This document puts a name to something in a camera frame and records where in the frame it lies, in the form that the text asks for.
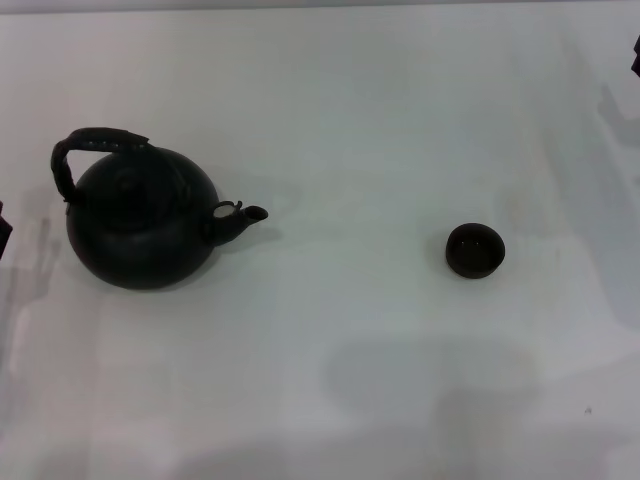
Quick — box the black teapot lid with knob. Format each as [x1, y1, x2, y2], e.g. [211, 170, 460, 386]
[99, 164, 169, 234]

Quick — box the black round teapot with handle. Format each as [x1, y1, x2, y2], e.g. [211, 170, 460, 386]
[48, 127, 270, 291]

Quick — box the small dark brown teacup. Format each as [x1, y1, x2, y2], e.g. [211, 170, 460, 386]
[445, 221, 506, 279]

